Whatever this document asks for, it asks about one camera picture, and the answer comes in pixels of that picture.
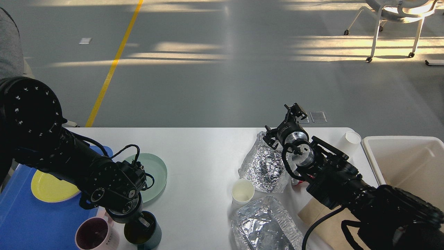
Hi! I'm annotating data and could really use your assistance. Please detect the clear floor plate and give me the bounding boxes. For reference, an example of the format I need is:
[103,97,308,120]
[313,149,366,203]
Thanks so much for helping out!
[310,111,328,123]

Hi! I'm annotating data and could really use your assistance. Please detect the dark teal mug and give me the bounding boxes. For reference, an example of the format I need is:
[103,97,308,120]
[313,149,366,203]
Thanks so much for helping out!
[124,211,162,250]

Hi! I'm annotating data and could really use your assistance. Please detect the white chair left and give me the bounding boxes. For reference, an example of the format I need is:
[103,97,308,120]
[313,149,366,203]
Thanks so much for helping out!
[23,59,80,127]

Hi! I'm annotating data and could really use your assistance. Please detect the light green plate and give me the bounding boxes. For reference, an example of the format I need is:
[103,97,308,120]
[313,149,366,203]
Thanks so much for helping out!
[138,152,168,204]

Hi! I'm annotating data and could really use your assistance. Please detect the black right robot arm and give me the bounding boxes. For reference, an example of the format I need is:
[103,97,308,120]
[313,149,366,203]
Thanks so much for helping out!
[263,103,443,250]

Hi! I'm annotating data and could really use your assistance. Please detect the foil container lower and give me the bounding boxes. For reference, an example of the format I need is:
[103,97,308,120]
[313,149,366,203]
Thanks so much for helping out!
[231,196,304,250]

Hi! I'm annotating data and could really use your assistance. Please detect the brown paper bag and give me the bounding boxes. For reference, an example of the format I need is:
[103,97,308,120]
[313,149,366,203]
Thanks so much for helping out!
[298,198,359,250]

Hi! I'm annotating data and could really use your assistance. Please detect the white office chair right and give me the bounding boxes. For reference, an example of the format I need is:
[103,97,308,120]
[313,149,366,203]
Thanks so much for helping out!
[343,0,439,63]

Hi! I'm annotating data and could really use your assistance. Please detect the white paper cup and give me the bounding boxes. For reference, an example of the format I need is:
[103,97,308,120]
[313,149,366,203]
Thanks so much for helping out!
[231,178,255,205]

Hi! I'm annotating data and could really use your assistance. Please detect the white floor marker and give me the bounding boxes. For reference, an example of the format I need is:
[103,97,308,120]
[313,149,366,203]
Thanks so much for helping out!
[79,37,92,45]

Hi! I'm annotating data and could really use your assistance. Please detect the person in grey sweater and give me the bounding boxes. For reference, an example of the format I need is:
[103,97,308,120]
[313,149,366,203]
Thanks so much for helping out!
[0,8,24,79]

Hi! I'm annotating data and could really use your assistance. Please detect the translucent plastic cup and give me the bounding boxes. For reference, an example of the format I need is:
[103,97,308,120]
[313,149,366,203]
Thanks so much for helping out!
[336,131,361,161]

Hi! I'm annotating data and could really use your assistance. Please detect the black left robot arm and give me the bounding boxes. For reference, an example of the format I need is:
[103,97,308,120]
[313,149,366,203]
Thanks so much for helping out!
[1,76,152,224]

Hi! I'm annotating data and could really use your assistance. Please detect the yellow plate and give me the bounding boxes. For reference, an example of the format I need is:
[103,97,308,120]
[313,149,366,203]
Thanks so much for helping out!
[31,170,81,203]

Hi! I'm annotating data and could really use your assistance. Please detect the white plastic bin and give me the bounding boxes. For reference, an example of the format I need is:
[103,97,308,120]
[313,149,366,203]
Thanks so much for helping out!
[362,136,444,209]

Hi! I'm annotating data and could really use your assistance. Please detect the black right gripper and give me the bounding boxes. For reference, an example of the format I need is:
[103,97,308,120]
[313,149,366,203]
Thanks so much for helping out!
[262,103,309,149]

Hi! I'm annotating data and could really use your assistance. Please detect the pink mug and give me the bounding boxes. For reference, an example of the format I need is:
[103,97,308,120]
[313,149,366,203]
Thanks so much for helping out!
[75,209,120,250]

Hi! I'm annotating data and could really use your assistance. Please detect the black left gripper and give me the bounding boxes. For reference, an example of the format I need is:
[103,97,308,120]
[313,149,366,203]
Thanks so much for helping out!
[105,194,154,228]

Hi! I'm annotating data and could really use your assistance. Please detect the crumpled foil upper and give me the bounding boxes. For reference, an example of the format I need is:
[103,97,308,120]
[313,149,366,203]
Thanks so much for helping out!
[238,131,290,193]

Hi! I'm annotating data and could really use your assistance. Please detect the blue plastic tray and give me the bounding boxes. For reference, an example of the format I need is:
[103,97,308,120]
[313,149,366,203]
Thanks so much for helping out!
[0,165,98,250]

